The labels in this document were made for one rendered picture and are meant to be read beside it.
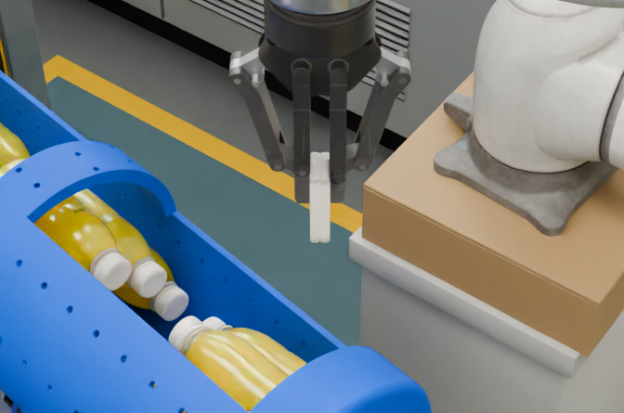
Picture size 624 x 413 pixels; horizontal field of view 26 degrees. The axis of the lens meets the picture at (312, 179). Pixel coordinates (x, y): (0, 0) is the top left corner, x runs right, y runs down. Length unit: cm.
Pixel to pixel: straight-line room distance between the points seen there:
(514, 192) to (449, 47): 136
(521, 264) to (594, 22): 29
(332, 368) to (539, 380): 46
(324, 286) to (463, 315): 134
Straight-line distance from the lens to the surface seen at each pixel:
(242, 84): 94
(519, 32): 145
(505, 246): 155
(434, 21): 290
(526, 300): 158
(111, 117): 339
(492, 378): 171
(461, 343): 170
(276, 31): 89
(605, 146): 148
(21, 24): 217
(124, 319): 131
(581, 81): 145
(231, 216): 311
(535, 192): 158
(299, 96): 94
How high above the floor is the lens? 222
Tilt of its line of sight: 44 degrees down
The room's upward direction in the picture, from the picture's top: straight up
